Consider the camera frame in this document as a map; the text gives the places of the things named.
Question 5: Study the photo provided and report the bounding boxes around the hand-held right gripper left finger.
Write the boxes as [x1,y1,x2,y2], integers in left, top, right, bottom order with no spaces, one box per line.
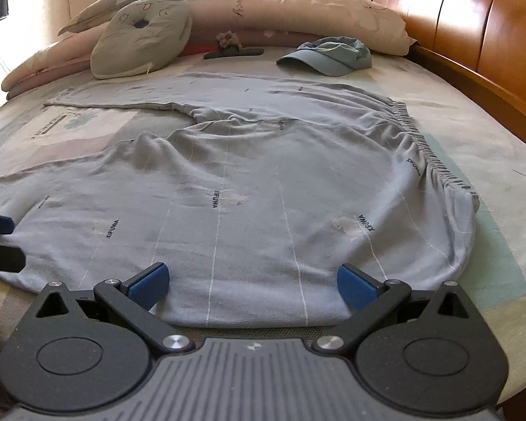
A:
[26,262,196,354]

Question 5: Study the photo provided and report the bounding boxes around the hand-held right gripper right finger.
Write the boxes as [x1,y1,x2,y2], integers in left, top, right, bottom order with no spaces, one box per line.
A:
[311,265,483,354]

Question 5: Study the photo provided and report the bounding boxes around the grey striped pants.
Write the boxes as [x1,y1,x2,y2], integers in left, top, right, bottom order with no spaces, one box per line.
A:
[0,72,480,329]

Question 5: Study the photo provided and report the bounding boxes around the blue cap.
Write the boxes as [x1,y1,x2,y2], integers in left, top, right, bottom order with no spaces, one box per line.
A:
[276,37,372,77]

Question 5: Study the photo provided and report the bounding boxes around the grey cat face cushion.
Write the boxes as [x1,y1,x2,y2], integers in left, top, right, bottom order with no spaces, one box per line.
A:
[90,0,194,80]

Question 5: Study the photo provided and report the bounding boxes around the red folded cloth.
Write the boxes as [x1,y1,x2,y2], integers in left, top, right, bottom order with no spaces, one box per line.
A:
[182,41,220,55]

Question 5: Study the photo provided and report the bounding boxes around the black hair clip with flower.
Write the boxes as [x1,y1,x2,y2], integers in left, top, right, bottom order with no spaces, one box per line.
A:
[203,31,264,60]

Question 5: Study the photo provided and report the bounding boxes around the pink floral quilt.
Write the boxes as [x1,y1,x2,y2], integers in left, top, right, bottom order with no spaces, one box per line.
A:
[1,0,417,97]

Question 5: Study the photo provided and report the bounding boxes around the wooden bed frame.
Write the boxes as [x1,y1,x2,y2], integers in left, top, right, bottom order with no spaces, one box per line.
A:
[368,0,526,159]

